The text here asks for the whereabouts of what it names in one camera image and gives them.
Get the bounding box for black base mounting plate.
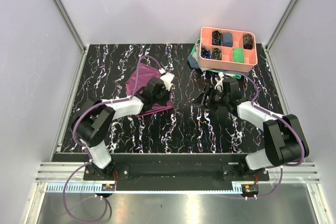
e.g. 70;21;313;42
83;153;269;182

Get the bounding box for purple cloth napkin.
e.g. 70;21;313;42
126;63;173;117

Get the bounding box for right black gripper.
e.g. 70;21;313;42
192;83;229;112

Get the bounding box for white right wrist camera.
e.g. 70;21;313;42
214;72;225;92

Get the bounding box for stack of folded cloths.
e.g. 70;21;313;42
187;38;250;80

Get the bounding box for colourful band bundle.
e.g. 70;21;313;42
211;48;222;60
212;30;223;46
201;46;211;59

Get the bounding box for colourful band bundle top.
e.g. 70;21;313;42
212;30;223;46

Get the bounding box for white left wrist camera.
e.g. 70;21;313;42
159;68;175;91

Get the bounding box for dark patterned rolled napkin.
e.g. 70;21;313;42
243;34;254;50

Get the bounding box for pink compartment tray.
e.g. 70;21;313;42
198;27;258;73

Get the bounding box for blue rolled napkin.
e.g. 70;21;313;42
222;32;233;47

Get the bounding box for green rolled napkin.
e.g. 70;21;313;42
233;47;245;63

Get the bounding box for colourful band bundle middle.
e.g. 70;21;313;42
211;48;222;60

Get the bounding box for colourful band bundle left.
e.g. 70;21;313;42
201;46;211;59

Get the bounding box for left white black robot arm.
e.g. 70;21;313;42
71;73;174;180

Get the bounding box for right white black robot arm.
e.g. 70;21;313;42
192;78;309;180

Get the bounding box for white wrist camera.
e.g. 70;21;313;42
214;72;225;92
159;68;175;91

